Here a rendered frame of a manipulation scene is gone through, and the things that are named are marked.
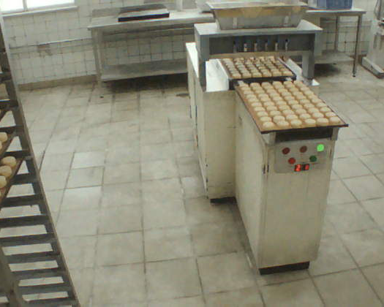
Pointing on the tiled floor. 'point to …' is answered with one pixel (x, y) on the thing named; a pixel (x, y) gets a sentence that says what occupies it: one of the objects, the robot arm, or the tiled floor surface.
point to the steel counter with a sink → (138, 69)
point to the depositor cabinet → (219, 126)
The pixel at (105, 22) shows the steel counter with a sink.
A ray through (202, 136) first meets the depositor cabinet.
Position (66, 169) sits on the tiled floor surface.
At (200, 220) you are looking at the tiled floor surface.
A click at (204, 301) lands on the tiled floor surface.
